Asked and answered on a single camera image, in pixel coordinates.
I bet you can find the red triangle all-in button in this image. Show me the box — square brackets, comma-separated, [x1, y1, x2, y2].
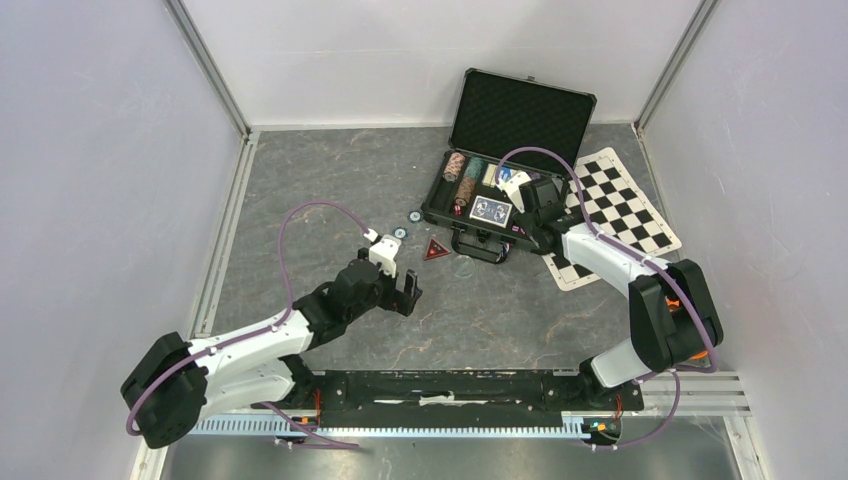
[423, 237, 452, 261]

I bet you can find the clear round dealer button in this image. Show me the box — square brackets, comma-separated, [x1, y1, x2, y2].
[453, 255, 476, 279]

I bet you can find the black poker set case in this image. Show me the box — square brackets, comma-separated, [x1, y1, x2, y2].
[421, 68, 597, 264]

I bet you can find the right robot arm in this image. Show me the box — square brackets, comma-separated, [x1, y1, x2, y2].
[501, 174, 724, 408]

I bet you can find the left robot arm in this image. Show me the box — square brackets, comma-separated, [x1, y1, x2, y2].
[120, 249, 422, 449]

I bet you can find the blue playing card deck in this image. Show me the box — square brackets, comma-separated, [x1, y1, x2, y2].
[469, 195, 513, 228]

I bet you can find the blue card box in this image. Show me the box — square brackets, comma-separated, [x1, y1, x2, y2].
[482, 164, 517, 188]

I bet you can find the black white checkered mat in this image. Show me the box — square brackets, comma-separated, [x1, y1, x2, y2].
[574, 147, 682, 256]

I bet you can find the orange chip stack in case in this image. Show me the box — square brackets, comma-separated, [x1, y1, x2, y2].
[454, 176, 476, 207]

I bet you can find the green chip stack in case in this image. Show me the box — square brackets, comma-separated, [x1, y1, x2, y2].
[463, 157, 486, 181]

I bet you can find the orange tape dispenser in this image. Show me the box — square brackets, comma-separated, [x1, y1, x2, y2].
[666, 297, 708, 363]

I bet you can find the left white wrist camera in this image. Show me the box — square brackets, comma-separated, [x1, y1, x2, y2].
[364, 228, 402, 278]

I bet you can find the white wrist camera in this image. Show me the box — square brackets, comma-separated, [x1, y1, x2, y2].
[498, 172, 532, 213]
[364, 228, 402, 278]

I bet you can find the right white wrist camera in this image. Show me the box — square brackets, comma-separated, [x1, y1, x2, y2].
[498, 172, 532, 213]

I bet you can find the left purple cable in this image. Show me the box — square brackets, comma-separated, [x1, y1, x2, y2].
[125, 201, 379, 452]

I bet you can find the purple cable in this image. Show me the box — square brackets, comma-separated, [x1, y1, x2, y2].
[125, 201, 379, 452]
[495, 146, 719, 453]

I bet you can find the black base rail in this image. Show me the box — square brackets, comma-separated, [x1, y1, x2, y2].
[277, 370, 645, 428]

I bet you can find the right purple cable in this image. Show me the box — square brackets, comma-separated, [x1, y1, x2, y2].
[495, 146, 719, 453]

